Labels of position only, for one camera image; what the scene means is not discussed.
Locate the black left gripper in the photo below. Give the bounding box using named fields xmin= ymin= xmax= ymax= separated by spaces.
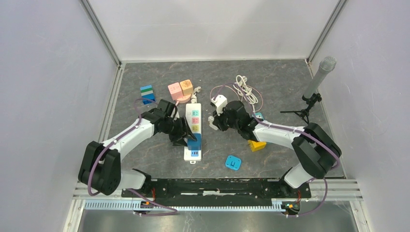
xmin=161 ymin=117 xmax=196 ymax=148

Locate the dark blue cube socket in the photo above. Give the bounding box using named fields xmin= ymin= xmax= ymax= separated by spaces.
xmin=187 ymin=133 xmax=202 ymax=151

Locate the white long power strip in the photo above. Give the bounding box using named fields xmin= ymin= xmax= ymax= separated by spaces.
xmin=184 ymin=103 xmax=202 ymax=164

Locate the white plug adapter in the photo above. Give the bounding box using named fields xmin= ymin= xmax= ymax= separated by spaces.
xmin=208 ymin=116 xmax=218 ymax=131

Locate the teal power strip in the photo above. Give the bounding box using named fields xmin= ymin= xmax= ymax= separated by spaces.
xmin=255 ymin=112 xmax=264 ymax=121

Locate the yellow cube socket adapter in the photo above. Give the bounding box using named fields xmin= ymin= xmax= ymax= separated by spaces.
xmin=248 ymin=140 xmax=267 ymax=152

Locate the blue plug adapter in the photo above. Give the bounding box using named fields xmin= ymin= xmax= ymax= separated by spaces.
xmin=225 ymin=155 xmax=242 ymax=171

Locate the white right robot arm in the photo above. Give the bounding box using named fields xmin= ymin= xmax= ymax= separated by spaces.
xmin=208 ymin=95 xmax=342 ymax=197

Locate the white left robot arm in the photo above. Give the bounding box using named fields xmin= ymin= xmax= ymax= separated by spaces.
xmin=78 ymin=100 xmax=198 ymax=197

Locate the pink round socket base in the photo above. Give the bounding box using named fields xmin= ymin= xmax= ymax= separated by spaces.
xmin=176 ymin=94 xmax=191 ymax=104

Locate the orange cube socket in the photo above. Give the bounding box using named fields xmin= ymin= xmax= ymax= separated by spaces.
xmin=179 ymin=79 xmax=193 ymax=96

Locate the pink cube socket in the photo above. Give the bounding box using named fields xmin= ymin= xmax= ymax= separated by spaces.
xmin=168 ymin=82 xmax=184 ymax=101

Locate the blue green striped block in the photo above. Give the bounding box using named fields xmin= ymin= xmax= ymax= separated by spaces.
xmin=140 ymin=85 xmax=156 ymax=105

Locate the black microphone tripod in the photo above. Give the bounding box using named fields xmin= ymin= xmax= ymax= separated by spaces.
xmin=280 ymin=93 xmax=322 ymax=124

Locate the grey microphone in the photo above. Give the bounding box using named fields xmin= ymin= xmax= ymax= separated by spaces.
xmin=302 ymin=56 xmax=337 ymax=100

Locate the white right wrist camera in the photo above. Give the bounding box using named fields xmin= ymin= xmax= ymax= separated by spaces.
xmin=211 ymin=95 xmax=228 ymax=116

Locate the white power strip cable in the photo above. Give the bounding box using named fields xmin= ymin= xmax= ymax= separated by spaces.
xmin=232 ymin=75 xmax=259 ymax=113

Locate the pink lightning charging cable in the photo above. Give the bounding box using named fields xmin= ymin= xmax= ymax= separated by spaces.
xmin=209 ymin=84 xmax=264 ymax=113

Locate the white long strip cable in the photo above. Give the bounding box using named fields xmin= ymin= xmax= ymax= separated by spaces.
xmin=190 ymin=86 xmax=203 ymax=104

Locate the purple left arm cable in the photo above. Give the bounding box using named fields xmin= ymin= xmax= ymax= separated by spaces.
xmin=87 ymin=98 xmax=178 ymax=218

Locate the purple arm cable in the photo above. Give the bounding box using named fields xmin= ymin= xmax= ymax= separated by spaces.
xmin=87 ymin=98 xmax=178 ymax=218
xmin=213 ymin=83 xmax=341 ymax=218

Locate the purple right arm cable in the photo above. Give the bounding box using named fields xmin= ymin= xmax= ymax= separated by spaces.
xmin=213 ymin=83 xmax=341 ymax=218

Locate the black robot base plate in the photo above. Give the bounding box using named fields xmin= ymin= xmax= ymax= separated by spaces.
xmin=138 ymin=177 xmax=312 ymax=207

